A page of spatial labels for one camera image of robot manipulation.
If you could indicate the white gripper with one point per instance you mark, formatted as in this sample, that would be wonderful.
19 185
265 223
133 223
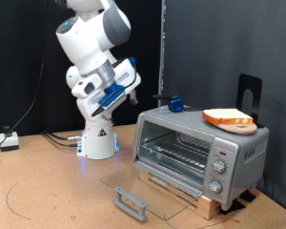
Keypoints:
125 74

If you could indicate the black spatula with blue block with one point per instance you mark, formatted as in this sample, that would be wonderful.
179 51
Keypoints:
175 104

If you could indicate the toy bread slice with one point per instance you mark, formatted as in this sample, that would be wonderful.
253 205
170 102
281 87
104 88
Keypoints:
225 116

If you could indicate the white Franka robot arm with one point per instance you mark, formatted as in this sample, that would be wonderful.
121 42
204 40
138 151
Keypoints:
95 136

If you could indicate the silver oven knob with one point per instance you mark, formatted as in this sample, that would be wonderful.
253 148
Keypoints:
219 166
215 186

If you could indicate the silver toaster oven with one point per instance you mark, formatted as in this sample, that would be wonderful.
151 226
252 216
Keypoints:
244 152

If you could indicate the white emergency stop box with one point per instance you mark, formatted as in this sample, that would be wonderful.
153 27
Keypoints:
9 141

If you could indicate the small round wooden board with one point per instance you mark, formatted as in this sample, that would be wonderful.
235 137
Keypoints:
241 129

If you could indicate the black metal bookend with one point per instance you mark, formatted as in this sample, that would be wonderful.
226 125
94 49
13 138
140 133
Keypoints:
241 82

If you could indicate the black backdrop curtain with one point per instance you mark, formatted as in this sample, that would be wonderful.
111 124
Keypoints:
16 47

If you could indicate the grey backdrop curtain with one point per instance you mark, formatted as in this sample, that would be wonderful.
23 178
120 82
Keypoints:
228 38

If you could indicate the wooden slatted block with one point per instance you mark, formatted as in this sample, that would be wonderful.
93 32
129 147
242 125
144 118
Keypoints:
208 207

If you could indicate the black foam pad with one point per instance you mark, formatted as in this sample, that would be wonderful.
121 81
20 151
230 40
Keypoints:
248 195
232 207

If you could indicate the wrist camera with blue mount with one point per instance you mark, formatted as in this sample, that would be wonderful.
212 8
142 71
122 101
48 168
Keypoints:
109 92

